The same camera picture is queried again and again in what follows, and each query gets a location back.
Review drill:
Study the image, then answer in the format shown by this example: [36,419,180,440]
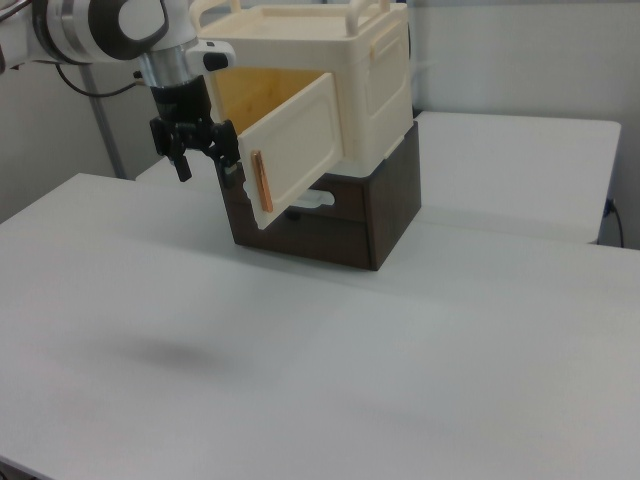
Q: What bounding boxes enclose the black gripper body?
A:
[148,74,240,164]

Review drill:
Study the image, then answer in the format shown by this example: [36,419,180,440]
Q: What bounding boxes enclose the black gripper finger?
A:
[171,148,194,184]
[213,145,243,190]

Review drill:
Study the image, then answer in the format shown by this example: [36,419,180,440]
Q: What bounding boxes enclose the cream cabinet door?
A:
[234,72,347,232]

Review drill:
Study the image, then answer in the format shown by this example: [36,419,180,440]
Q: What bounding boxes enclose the cream plastic cabinet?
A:
[192,0,414,177]

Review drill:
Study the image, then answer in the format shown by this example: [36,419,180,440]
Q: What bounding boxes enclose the dark brown drawer box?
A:
[214,119,424,274]

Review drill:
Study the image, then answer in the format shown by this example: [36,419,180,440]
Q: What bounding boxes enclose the copper door handle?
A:
[249,148,274,214]

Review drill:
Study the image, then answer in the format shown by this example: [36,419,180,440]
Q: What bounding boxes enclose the grey metal post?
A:
[81,63,126,179]

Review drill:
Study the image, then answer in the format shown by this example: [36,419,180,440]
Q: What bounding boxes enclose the white drawer handle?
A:
[291,188,336,209]

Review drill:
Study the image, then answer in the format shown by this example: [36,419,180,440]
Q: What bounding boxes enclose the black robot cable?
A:
[53,63,151,99]

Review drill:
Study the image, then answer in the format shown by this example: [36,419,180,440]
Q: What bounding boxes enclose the brown drawer without handle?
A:
[231,202,374,272]

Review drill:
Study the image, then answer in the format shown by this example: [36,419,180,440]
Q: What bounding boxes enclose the brown drawer with handle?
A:
[219,167,372,227]

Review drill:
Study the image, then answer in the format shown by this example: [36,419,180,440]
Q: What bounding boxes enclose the black cable at table edge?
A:
[606,197,626,247]

